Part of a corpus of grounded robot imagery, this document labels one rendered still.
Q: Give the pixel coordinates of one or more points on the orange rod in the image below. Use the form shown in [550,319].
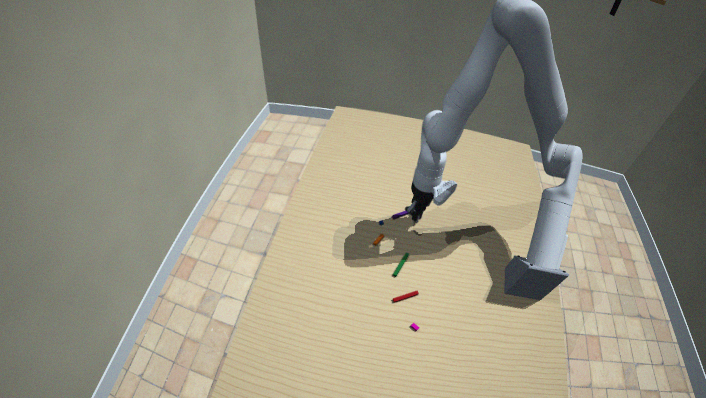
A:
[378,239]

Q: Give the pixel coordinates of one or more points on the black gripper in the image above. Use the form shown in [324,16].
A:
[418,204]

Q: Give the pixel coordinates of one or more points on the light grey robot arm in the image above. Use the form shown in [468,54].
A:
[525,26]

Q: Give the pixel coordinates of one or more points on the green rod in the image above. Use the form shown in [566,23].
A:
[401,264]

